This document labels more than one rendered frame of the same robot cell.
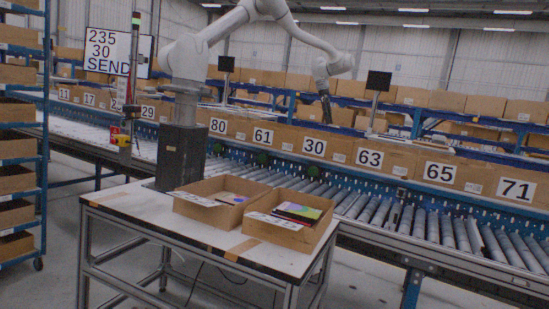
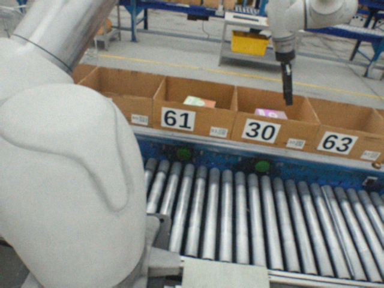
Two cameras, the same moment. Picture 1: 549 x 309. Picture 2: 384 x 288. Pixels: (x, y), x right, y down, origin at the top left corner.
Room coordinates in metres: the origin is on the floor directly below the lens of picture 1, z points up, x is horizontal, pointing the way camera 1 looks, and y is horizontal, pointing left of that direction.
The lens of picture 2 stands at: (1.37, 0.40, 1.63)
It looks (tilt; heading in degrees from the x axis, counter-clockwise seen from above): 38 degrees down; 338
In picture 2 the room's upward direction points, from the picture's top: 7 degrees clockwise
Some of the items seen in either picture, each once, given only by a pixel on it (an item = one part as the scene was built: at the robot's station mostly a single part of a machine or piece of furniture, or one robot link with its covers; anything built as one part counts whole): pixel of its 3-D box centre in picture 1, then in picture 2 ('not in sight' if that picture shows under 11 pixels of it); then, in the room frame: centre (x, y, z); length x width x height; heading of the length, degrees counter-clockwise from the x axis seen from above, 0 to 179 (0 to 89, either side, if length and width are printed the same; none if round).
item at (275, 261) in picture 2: (303, 192); (270, 218); (1.88, -0.22, 0.72); 0.52 x 0.05 x 0.05; 155
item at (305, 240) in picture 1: (291, 215); not in sight; (1.29, -0.12, 0.80); 0.38 x 0.28 x 0.10; 160
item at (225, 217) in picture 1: (226, 198); not in sight; (1.39, 0.17, 0.80); 0.38 x 0.28 x 0.10; 156
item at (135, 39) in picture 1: (130, 100); not in sight; (2.13, 0.97, 1.11); 0.12 x 0.05 x 0.88; 65
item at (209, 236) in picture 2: (265, 182); (212, 209); (1.99, 0.01, 0.72); 0.52 x 0.05 x 0.05; 155
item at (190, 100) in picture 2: not in sight; (198, 108); (2.51, -0.08, 0.92); 0.16 x 0.11 x 0.07; 57
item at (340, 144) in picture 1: (329, 146); (270, 117); (2.30, -0.40, 0.96); 0.39 x 0.29 x 0.17; 65
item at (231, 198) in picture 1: (239, 201); not in sight; (1.48, 0.12, 0.76); 0.19 x 0.14 x 0.02; 67
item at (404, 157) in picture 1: (385, 158); (342, 129); (2.13, -0.75, 0.97); 0.39 x 0.29 x 0.17; 65
